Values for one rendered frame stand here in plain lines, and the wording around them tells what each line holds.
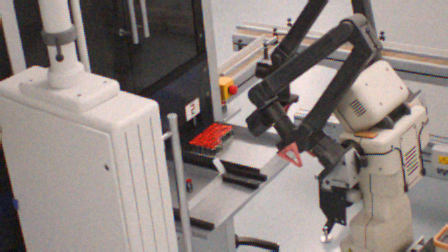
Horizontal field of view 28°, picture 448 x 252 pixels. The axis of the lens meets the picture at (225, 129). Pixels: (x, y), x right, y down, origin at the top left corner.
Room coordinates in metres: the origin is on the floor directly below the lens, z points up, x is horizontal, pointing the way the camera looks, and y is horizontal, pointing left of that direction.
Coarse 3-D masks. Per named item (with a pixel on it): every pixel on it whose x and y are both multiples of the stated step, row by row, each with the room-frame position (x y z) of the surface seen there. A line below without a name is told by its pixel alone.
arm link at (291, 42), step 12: (312, 0) 2.88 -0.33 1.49; (324, 0) 2.85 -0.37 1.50; (312, 12) 2.87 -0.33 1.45; (300, 24) 2.90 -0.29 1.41; (312, 24) 2.90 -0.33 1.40; (288, 36) 2.92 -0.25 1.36; (300, 36) 2.90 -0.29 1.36; (276, 48) 2.94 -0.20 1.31; (288, 48) 2.91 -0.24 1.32; (288, 60) 2.95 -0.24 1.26
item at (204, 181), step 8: (168, 160) 2.92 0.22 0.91; (168, 168) 2.92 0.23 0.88; (184, 168) 2.88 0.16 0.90; (192, 168) 2.86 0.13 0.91; (200, 168) 2.84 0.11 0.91; (168, 176) 2.86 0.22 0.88; (184, 176) 2.85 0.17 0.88; (192, 176) 2.85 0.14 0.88; (200, 176) 2.84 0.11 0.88; (208, 176) 2.82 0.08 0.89; (216, 176) 2.80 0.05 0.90; (200, 184) 2.78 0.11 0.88; (208, 184) 2.72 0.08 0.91; (216, 184) 2.76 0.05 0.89; (176, 192) 2.74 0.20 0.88; (192, 192) 2.73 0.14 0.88; (200, 192) 2.68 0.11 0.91; (208, 192) 2.72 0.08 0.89; (176, 200) 2.69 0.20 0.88; (192, 200) 2.64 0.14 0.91; (200, 200) 2.68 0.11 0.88; (176, 208) 2.59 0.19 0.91
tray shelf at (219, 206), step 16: (240, 176) 2.82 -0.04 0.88; (272, 176) 2.80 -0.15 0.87; (224, 192) 2.72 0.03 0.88; (240, 192) 2.71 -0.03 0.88; (256, 192) 2.71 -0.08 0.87; (192, 208) 2.63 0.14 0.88; (208, 208) 2.62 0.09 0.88; (224, 208) 2.61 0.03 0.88; (240, 208) 2.62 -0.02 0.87; (176, 224) 2.54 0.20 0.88; (224, 224) 2.54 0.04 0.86
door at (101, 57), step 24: (24, 0) 2.53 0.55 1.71; (96, 0) 2.78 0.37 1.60; (120, 0) 2.87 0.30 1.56; (24, 24) 2.52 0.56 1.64; (96, 24) 2.76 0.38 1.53; (120, 24) 2.86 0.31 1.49; (24, 48) 2.50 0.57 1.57; (96, 48) 2.75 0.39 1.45; (120, 48) 2.84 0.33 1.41; (96, 72) 2.73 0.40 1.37; (120, 72) 2.83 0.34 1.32
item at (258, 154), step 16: (240, 128) 3.14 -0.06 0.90; (224, 144) 3.06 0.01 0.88; (240, 144) 3.05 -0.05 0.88; (256, 144) 3.04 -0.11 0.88; (272, 144) 3.03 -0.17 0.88; (208, 160) 2.92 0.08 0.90; (224, 160) 2.88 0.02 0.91; (240, 160) 2.93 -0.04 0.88; (256, 160) 2.92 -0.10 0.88; (272, 160) 2.87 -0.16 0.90
